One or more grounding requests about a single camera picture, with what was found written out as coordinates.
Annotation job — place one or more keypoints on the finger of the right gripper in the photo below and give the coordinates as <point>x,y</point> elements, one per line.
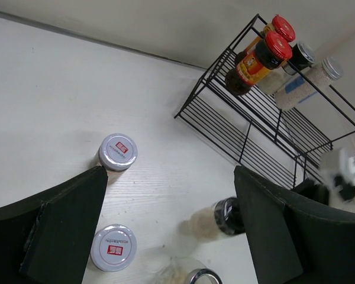
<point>312,190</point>

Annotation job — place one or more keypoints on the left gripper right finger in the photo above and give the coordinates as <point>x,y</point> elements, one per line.
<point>293,239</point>

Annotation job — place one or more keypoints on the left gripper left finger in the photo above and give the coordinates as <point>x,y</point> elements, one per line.
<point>47,237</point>

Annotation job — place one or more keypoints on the black knob grinder bottle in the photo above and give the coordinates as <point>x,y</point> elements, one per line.
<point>219,221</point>

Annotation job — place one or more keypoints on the silver lid blue label bottle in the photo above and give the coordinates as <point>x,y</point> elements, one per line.
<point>319,76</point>

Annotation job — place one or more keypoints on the silver lid glass jar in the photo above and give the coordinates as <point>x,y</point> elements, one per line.
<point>186,270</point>

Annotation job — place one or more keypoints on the white lid spice jar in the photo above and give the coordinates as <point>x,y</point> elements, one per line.
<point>117,153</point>
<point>113,248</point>

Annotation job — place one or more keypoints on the black cap grinder bottle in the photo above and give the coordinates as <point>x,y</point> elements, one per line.
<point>302,57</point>

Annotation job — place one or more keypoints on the red lid sauce bottle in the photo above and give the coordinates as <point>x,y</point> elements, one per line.
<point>278,24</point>
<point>268,54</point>

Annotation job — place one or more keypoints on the black wire rack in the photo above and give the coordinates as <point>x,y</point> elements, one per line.
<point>285,147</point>

